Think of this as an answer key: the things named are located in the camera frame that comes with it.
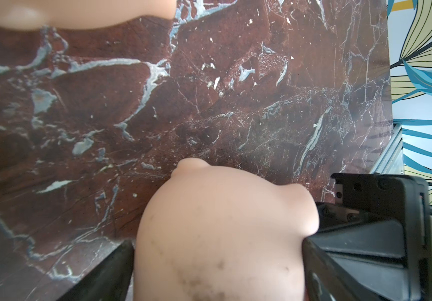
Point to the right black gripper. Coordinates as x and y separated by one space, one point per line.
378 233

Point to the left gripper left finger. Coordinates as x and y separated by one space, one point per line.
109 280

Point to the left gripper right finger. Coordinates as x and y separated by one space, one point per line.
319 272

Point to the pink piggy bank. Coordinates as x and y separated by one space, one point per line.
219 233

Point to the orange piggy bank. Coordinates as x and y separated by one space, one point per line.
79 15

